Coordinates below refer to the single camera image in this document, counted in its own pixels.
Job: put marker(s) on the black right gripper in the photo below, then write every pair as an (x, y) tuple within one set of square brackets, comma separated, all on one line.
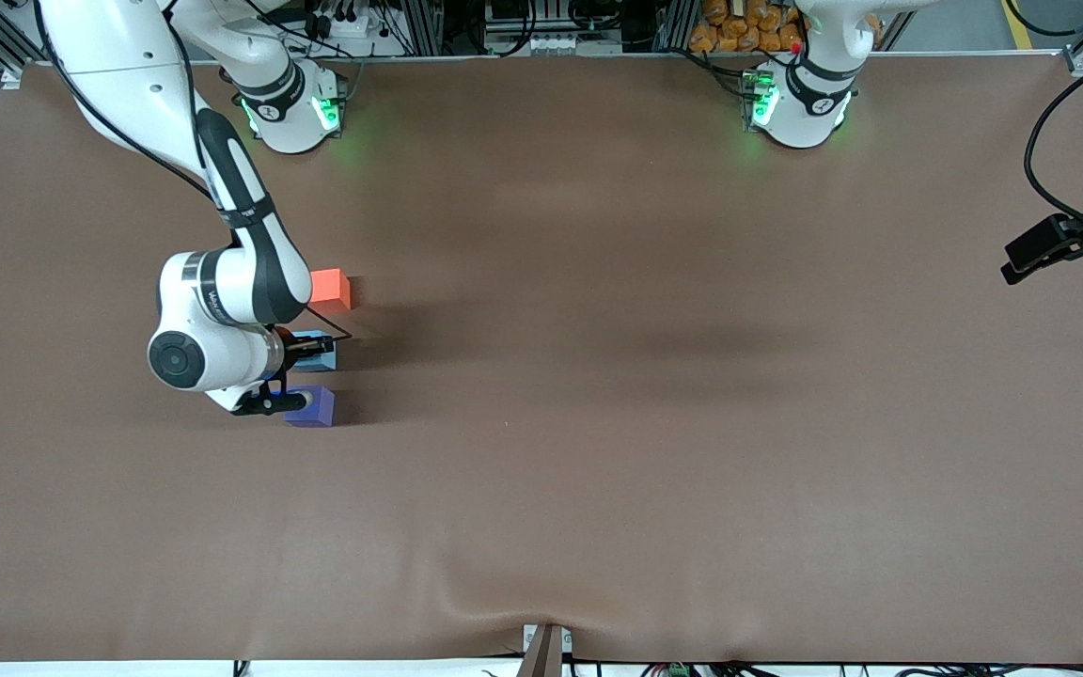
[(292, 347)]

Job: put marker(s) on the blue block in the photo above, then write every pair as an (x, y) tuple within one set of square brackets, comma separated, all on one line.
[(325, 364)]

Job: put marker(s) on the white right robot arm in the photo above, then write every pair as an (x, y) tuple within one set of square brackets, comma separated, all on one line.
[(231, 291)]

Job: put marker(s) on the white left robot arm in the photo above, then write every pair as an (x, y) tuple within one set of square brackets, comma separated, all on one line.
[(800, 122)]

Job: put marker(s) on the orange block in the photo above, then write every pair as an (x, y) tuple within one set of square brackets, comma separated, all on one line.
[(333, 290)]

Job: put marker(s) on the purple block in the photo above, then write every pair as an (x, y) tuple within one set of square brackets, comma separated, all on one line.
[(316, 419)]

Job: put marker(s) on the brown table cloth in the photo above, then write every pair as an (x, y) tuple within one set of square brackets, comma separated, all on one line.
[(541, 517)]

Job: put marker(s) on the white power strip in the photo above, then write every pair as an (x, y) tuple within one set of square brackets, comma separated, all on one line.
[(353, 25)]

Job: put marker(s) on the pile of orange packets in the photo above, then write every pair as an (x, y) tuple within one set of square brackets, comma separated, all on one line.
[(739, 28)]

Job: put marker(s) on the white connector strip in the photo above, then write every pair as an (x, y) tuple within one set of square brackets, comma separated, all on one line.
[(565, 44)]

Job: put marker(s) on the green terminal connector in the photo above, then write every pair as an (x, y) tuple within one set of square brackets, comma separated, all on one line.
[(676, 670)]

